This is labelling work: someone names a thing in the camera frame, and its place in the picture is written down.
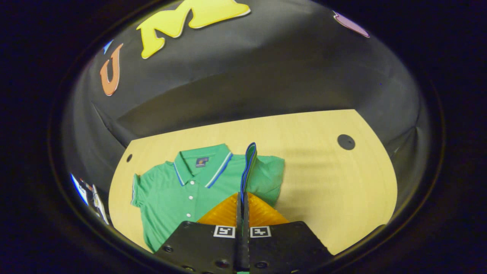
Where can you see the green T-shirt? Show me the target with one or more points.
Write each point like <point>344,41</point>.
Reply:
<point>171,198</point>

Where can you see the black backdrop cloth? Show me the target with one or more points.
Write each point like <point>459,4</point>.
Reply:
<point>266,68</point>

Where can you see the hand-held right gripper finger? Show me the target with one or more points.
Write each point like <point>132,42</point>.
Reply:
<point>245,217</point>
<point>239,217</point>

